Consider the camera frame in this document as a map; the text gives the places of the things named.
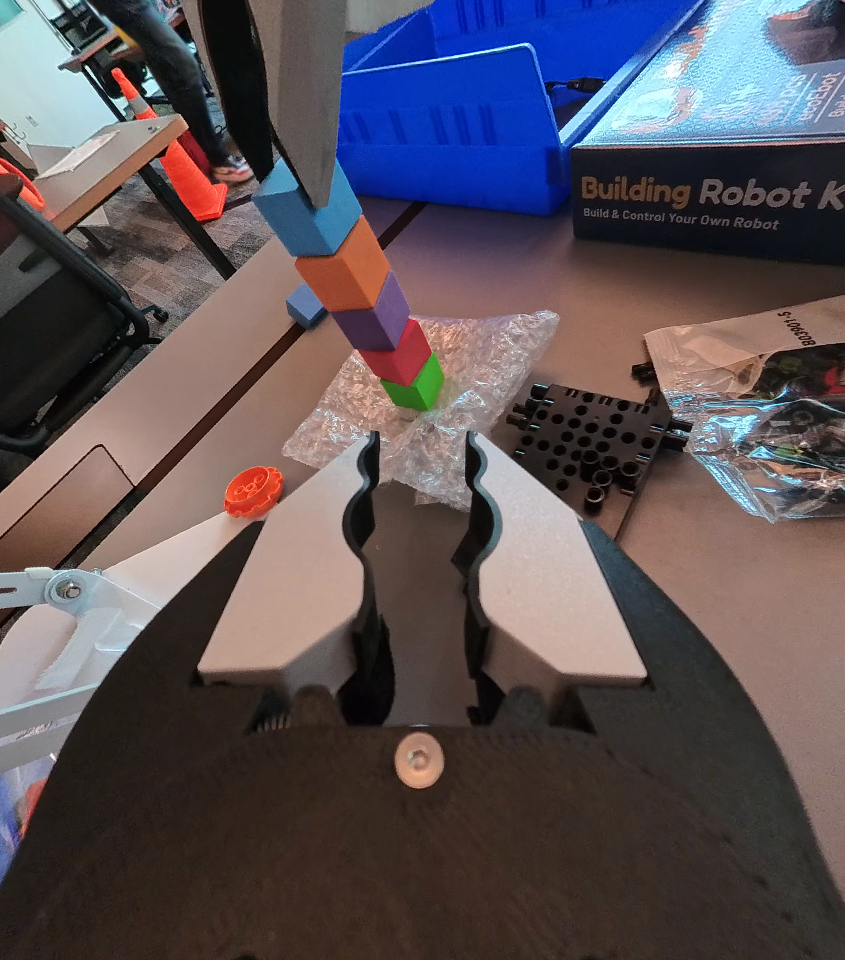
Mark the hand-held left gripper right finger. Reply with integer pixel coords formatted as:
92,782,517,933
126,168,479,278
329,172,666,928
451,431,650,725

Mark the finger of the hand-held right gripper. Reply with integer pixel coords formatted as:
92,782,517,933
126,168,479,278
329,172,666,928
201,0,275,183
250,0,352,208

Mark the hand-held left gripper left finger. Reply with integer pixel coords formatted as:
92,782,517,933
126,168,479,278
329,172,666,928
197,431,395,725

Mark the blue wooden cube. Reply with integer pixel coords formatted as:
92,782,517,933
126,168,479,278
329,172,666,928
286,288,328,330
252,159,361,258

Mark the orange wooden cube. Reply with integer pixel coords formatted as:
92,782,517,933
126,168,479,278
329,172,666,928
295,217,391,310

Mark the purple wooden cube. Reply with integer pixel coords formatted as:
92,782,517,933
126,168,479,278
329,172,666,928
330,271,410,354

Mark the green wooden cube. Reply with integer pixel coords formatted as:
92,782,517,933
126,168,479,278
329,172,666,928
379,352,445,412

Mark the red wooden cube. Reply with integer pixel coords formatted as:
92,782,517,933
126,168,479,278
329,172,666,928
357,318,433,387

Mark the light wooden side table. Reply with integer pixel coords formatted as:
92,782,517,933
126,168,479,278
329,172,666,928
31,112,238,280

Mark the small orange plastic wheel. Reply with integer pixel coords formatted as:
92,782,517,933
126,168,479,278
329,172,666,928
223,465,285,520

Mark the orange traffic cone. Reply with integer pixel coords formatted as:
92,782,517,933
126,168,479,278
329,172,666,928
111,67,230,223

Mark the dark wooden table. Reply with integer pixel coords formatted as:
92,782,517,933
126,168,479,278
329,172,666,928
58,30,140,102

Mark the blue plastic storage bin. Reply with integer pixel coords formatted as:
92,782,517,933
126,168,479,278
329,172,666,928
336,0,705,216

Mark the black perforated plastic block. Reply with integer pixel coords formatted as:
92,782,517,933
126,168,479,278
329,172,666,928
508,382,694,543

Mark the clear plastic sheet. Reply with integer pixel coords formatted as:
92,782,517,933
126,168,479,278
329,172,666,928
36,127,122,181

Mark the clear bubble wrap sheet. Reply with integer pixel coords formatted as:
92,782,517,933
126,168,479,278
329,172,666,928
282,309,560,513

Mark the black office chair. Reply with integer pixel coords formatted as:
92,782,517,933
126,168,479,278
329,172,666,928
0,138,170,460

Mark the dark blue cardboard kit box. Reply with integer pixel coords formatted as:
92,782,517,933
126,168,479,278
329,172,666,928
571,0,845,271

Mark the grey desk with cable flap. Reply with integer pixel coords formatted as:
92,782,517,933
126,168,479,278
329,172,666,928
0,198,427,702

